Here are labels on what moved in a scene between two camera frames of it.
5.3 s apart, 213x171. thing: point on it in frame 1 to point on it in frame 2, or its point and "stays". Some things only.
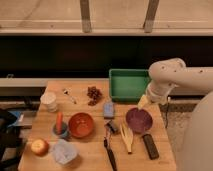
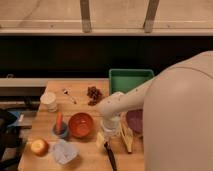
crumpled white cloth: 65,152 stays
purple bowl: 138,120 stays
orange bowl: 80,124 stays
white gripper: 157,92 to 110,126
